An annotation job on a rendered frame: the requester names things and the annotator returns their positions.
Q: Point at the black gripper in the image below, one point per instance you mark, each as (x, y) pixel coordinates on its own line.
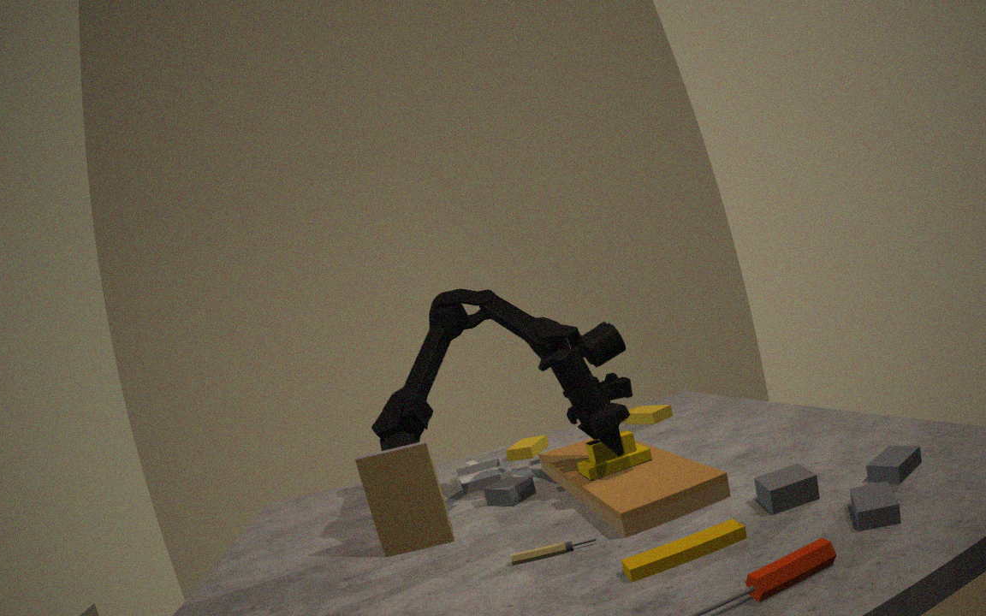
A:
(598, 421)

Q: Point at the white open rectangular tray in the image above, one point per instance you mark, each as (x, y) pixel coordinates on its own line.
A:
(481, 475)

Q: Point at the orange rectangular panel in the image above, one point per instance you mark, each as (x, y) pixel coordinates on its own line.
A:
(642, 496)

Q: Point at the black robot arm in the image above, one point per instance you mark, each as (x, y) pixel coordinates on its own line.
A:
(406, 414)

